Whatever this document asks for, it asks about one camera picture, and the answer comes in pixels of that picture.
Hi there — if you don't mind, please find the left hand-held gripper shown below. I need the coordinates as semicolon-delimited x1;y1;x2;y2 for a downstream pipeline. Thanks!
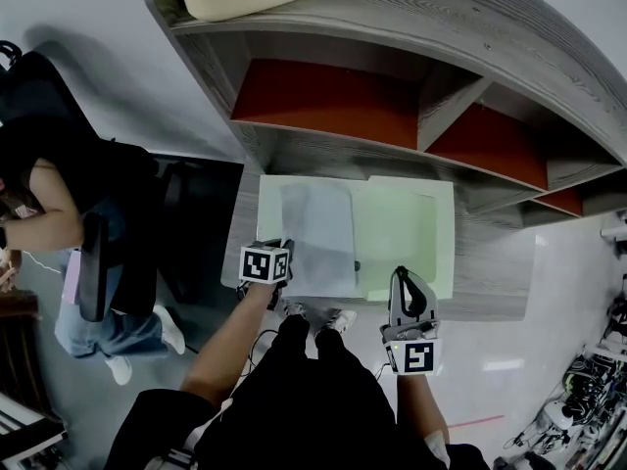
238;236;296;311

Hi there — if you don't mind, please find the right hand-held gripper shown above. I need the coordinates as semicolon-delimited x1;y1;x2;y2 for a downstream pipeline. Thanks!
379;264;444;377

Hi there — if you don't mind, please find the white A4 paper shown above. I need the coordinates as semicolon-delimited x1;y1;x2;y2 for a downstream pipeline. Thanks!
278;182;359;300

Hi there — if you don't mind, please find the light green mat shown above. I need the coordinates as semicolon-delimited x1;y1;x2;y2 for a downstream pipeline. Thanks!
219;173;458;306

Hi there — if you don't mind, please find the person's right forearm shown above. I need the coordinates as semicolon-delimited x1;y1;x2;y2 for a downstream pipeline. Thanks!
394;372;452;454

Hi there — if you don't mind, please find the person's left forearm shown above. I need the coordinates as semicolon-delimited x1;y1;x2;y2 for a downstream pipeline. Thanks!
179;281;283;406

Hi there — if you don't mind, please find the person's right white sneaker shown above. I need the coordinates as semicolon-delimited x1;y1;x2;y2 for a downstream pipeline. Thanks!
319;308;359;335

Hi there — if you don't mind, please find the red floor tape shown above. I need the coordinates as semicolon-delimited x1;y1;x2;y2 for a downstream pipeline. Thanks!
447;413;506;430

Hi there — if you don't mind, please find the person's black clothing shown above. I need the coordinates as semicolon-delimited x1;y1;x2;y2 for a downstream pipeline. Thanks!
110;313;497;470

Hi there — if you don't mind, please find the black office chair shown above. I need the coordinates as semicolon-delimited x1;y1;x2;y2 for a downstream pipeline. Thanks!
0;40;207;323

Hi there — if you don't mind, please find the pink power bank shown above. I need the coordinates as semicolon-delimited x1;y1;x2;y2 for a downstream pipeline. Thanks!
62;248;82;307

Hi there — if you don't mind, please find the pile of robot equipment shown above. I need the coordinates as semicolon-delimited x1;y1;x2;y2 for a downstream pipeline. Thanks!
504;271;627;470

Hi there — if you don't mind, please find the grey wooden shelf unit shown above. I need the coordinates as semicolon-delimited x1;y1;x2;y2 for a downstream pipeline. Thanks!
144;0;627;230

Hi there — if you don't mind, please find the dark wooden table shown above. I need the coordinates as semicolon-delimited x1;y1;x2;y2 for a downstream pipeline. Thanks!
0;289;41;413

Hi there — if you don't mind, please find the white charging cable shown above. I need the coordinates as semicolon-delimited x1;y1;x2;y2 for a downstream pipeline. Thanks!
22;250;64;275

